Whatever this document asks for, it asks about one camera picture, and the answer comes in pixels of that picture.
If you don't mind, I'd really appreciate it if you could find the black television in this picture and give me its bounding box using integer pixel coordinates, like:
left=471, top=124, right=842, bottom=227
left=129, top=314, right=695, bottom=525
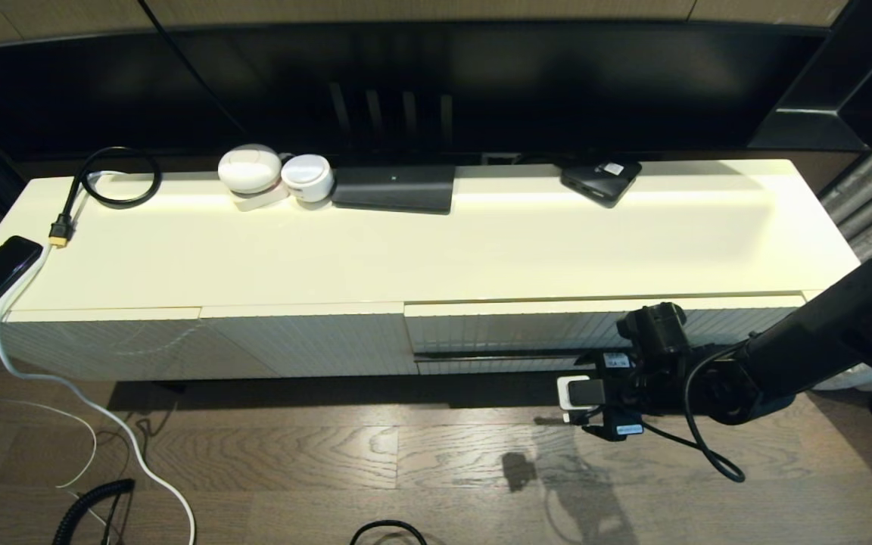
left=167, top=23, right=834, bottom=169

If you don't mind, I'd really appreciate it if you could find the thin black metal rod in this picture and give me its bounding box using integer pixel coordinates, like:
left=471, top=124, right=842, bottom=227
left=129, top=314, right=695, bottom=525
left=413, top=344, right=634, bottom=363

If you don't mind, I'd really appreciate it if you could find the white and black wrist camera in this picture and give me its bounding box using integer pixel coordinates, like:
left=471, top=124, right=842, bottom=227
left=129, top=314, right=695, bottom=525
left=557, top=375, right=608, bottom=413

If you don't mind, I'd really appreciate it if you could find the flat black router box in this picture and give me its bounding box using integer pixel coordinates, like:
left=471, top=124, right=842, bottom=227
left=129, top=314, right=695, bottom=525
left=331, top=165, right=456, bottom=216

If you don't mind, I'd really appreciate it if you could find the thin white cable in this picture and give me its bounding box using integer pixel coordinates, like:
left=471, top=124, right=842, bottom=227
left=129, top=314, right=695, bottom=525
left=0, top=382, right=98, bottom=490

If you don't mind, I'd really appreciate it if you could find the white ribbed drawer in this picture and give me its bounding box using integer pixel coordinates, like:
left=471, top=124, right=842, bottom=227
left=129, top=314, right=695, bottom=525
left=404, top=294, right=808, bottom=376

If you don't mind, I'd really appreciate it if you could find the black wall shelf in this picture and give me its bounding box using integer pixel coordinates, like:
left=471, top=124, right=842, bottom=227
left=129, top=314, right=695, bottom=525
left=746, top=0, right=872, bottom=152

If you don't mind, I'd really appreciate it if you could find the black cable with yellow plug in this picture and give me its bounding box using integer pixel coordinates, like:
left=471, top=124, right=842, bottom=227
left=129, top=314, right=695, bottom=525
left=48, top=148, right=164, bottom=249

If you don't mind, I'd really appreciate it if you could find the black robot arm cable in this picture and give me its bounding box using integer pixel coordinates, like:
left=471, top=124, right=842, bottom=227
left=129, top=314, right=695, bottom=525
left=644, top=342, right=747, bottom=484

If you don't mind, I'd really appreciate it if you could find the small black box with label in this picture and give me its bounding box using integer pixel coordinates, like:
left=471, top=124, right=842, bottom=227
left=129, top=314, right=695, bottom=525
left=561, top=159, right=643, bottom=209

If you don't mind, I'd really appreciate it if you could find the large white round device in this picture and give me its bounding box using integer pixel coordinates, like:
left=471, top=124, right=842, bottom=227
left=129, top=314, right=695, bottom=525
left=218, top=144, right=283, bottom=195

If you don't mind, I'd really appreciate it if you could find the black coiled cable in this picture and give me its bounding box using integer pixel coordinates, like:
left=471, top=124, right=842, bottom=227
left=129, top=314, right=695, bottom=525
left=52, top=478, right=136, bottom=545

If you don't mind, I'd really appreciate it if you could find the beige card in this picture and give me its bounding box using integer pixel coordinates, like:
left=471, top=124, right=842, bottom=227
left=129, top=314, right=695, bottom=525
left=232, top=188, right=291, bottom=213

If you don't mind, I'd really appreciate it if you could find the small white round device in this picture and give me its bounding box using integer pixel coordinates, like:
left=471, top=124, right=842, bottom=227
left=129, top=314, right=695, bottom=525
left=281, top=154, right=335, bottom=203

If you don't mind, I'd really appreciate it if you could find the black cable loop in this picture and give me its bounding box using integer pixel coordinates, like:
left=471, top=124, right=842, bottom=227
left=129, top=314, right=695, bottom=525
left=350, top=519, right=428, bottom=545

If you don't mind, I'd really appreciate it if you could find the white TV cabinet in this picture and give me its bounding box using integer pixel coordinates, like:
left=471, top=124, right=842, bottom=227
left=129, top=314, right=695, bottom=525
left=0, top=157, right=864, bottom=383

